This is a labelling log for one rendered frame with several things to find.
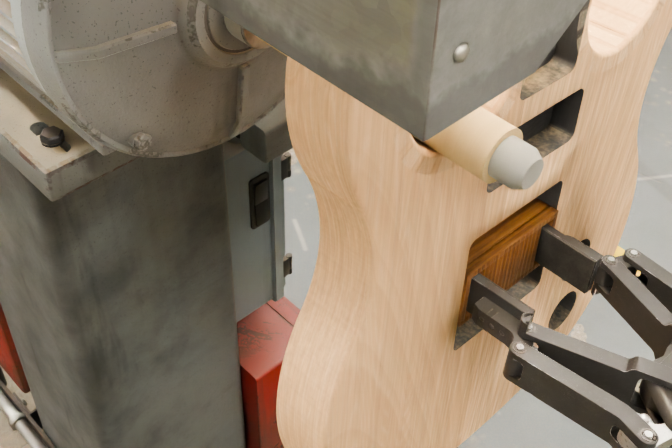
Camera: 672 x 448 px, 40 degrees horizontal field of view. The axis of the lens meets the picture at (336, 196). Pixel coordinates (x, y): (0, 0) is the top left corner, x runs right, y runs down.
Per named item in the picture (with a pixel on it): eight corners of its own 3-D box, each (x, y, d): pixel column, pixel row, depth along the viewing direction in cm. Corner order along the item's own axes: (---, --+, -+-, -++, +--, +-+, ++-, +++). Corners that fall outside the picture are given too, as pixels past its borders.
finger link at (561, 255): (595, 262, 61) (601, 257, 61) (512, 210, 65) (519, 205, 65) (585, 294, 63) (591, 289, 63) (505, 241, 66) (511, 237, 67)
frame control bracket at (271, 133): (239, 146, 86) (237, 112, 83) (380, 69, 96) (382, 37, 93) (266, 166, 84) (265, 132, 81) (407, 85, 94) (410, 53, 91)
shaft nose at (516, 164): (514, 162, 48) (485, 184, 47) (520, 127, 46) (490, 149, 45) (545, 181, 47) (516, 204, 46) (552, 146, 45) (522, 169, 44)
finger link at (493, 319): (544, 355, 57) (515, 380, 55) (480, 311, 60) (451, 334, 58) (549, 339, 56) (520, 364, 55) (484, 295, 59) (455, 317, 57)
